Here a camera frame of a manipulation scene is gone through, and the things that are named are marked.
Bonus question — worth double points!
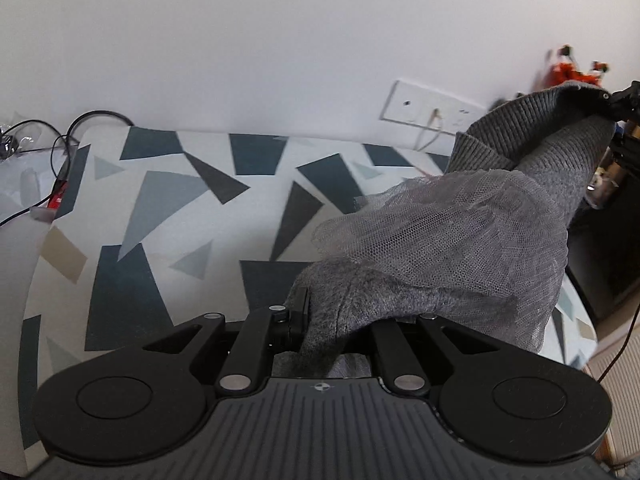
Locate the thick black cable loop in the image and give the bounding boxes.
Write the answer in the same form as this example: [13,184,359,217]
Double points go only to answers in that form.
[50,110,136,201]

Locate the red cable plug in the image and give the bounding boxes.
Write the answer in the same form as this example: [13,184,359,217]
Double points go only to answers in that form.
[46,175,69,211]

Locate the white plugged cable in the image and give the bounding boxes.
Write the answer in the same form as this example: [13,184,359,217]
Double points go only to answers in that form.
[415,107,446,151]

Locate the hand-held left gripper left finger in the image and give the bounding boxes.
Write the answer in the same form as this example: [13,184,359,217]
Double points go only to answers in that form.
[142,287,312,397]

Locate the white wall socket plate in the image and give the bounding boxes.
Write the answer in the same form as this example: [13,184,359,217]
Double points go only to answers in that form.
[381,79,488,136]

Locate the black cables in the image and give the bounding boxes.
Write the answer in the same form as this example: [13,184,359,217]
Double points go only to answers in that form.
[0,110,86,228]

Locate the grey knit sweater with tulle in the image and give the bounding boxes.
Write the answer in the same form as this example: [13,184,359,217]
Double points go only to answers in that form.
[272,82,617,380]

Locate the dark cabinet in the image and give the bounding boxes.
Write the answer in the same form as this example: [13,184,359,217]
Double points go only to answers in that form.
[565,180,640,322]

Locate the black floor cable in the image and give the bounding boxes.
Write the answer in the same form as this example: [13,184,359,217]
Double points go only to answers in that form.
[596,310,640,382]

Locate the geometric patterned bed sheet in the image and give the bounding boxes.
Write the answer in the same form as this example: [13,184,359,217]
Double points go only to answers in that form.
[17,125,598,476]

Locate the orange artificial flowers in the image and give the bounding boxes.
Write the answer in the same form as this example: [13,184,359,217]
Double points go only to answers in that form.
[546,45,612,87]

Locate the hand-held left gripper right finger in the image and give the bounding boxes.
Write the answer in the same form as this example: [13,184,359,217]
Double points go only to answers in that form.
[370,312,503,397]

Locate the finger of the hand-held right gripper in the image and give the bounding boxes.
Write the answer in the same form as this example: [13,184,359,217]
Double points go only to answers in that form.
[601,81,640,122]
[606,130,640,178]

